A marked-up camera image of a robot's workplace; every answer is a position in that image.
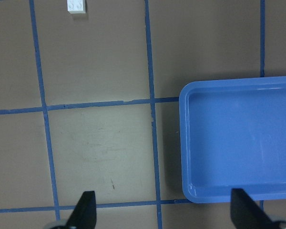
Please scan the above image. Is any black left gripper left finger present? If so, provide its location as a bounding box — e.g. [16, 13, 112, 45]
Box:
[66, 191, 96, 229]

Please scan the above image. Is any white building block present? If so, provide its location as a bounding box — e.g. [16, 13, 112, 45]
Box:
[67, 0, 86, 14]

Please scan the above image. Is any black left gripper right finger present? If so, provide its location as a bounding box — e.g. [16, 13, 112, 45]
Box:
[230, 188, 276, 229]

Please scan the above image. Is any blue plastic tray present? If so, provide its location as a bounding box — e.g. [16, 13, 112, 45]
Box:
[179, 76, 286, 203]

